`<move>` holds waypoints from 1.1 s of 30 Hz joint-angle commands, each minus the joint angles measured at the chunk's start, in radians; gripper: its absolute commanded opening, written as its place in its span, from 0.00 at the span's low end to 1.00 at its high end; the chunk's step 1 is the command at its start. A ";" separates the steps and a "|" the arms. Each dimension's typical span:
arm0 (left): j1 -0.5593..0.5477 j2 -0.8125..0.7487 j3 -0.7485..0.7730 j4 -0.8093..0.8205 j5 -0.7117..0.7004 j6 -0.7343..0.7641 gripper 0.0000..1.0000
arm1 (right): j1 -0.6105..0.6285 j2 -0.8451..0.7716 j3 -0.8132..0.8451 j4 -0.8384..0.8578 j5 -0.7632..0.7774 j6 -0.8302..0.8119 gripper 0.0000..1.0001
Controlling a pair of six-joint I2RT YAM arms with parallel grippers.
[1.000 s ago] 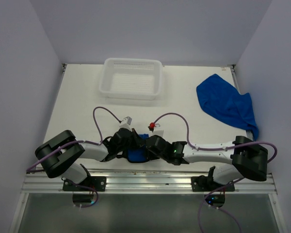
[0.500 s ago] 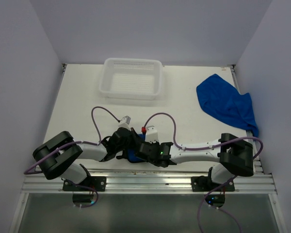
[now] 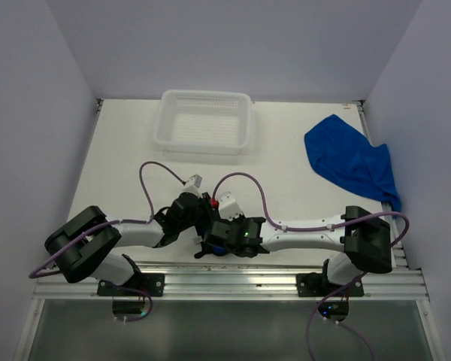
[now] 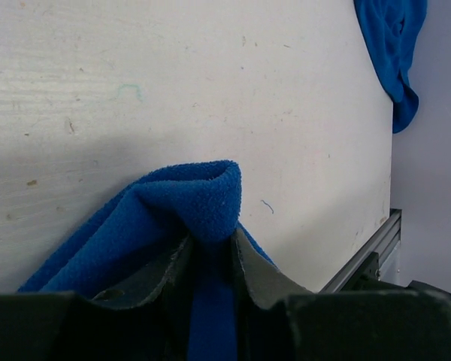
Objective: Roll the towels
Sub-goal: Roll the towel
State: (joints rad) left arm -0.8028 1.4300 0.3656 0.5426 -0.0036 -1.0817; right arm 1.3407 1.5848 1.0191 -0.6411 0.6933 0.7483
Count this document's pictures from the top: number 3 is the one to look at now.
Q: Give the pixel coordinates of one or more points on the black base bracket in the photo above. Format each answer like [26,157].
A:
[151,283]
[316,284]

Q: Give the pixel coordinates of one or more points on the white plastic mesh basket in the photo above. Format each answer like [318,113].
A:
[205,122]

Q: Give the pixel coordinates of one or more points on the crumpled blue towel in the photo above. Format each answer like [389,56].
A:
[344,156]

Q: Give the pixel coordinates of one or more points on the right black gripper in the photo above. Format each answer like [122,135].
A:
[238,219]

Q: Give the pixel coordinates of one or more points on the left black base bracket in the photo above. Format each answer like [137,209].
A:
[151,283]

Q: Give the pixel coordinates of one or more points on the aluminium mounting rail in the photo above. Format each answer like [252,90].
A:
[240,282]

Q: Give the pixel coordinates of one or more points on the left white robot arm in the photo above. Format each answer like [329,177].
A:
[80,246]

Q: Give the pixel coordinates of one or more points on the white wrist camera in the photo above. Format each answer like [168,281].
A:
[227,206]
[194,181]

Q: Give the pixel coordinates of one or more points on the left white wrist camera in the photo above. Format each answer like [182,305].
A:
[194,181]

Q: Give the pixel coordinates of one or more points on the blue towel with black trim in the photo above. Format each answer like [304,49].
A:
[208,249]

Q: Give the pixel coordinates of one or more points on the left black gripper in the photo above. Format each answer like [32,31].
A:
[206,203]

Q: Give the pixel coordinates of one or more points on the right black base bracket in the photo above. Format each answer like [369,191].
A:
[316,284]

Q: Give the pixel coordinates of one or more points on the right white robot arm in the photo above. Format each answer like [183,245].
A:
[361,241]

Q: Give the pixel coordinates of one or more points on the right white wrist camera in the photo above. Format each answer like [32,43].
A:
[227,206]

